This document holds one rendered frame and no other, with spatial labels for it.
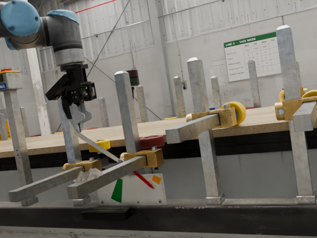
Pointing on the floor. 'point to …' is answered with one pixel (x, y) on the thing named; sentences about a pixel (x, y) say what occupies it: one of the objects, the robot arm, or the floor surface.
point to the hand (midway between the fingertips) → (77, 129)
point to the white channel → (34, 66)
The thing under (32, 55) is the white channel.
